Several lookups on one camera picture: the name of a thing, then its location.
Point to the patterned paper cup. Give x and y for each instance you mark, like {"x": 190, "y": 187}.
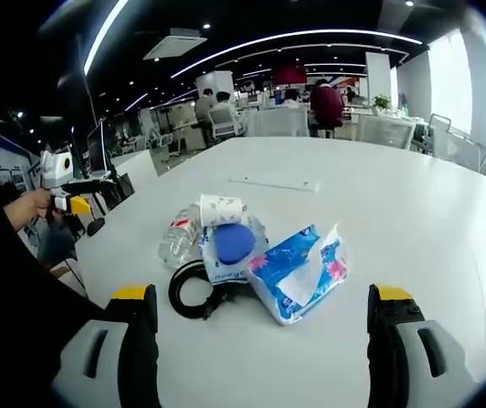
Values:
{"x": 222, "y": 209}

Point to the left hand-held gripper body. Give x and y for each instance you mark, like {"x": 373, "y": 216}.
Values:
{"x": 58, "y": 168}

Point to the dark computer monitor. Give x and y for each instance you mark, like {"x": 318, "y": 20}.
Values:
{"x": 97, "y": 149}

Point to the ceiling air conditioner unit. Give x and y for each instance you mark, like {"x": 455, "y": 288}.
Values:
{"x": 175, "y": 43}

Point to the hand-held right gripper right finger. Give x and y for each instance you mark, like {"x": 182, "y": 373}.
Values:
{"x": 425, "y": 353}

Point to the red hanging sign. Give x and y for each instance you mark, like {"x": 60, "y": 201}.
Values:
{"x": 289, "y": 74}

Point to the white mesh office chair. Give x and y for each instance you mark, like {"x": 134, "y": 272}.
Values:
{"x": 385, "y": 132}
{"x": 279, "y": 121}
{"x": 455, "y": 142}
{"x": 225, "y": 121}

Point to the potted green plant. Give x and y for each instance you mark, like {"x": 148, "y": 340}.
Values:
{"x": 382, "y": 103}

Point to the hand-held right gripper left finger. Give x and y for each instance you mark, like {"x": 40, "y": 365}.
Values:
{"x": 98, "y": 353}

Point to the white table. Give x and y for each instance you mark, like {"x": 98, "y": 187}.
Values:
{"x": 396, "y": 238}

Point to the clear plastic bottle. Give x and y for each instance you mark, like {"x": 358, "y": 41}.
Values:
{"x": 177, "y": 242}

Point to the white blue printed plastic bag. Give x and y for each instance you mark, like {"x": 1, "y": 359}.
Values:
{"x": 222, "y": 272}

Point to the person's left hand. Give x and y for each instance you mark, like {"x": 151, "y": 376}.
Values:
{"x": 26, "y": 210}

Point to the blue floral tissue pack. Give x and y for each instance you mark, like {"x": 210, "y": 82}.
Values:
{"x": 298, "y": 272}

